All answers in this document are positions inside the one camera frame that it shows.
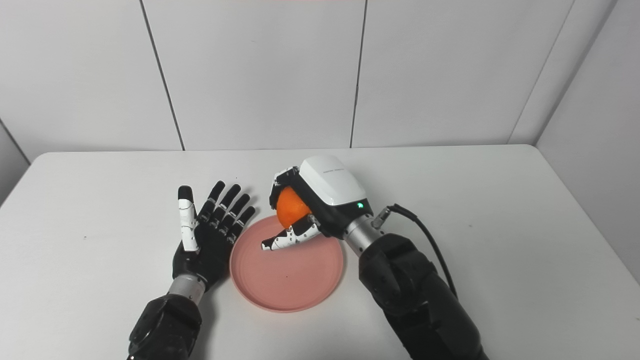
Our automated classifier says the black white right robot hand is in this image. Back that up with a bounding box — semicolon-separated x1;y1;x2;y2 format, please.
261;154;374;252

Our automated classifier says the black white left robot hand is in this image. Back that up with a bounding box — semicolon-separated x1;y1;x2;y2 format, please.
172;180;257;291

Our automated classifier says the orange fruit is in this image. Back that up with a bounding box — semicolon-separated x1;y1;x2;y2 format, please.
276;186;312;230

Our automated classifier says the pink round plate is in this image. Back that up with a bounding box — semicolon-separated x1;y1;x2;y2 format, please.
229;216;345;314

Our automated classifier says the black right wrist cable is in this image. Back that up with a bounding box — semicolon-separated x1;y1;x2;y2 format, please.
372;203;459;300

